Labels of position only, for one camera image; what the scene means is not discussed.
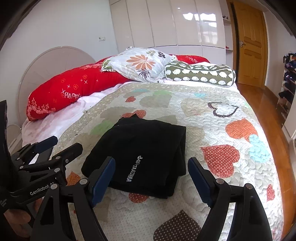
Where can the black pants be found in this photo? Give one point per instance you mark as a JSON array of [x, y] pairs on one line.
[[149, 156]]

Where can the white bedside table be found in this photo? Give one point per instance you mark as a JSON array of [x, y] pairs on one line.
[[14, 134]]

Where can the white glossy wardrobe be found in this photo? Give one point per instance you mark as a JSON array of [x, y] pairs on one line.
[[188, 27]]

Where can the person's left hand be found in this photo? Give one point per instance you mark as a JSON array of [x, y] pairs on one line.
[[19, 219]]

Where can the wooden door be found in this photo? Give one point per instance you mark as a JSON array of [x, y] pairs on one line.
[[252, 47]]

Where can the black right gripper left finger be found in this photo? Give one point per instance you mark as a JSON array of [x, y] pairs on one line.
[[69, 210]]

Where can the cluttered storage shelf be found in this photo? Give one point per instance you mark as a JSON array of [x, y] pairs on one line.
[[287, 91]]

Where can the round beige headboard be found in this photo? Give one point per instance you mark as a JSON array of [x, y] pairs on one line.
[[47, 65]]

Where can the green sheep bolster pillow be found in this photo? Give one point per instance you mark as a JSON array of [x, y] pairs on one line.
[[214, 74]]

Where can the white floral pillow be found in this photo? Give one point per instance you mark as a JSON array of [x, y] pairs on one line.
[[139, 64]]

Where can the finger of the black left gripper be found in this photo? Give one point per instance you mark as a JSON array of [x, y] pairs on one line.
[[66, 156], [39, 147]]

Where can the long red pillow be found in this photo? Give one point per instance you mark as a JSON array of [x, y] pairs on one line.
[[66, 88]]

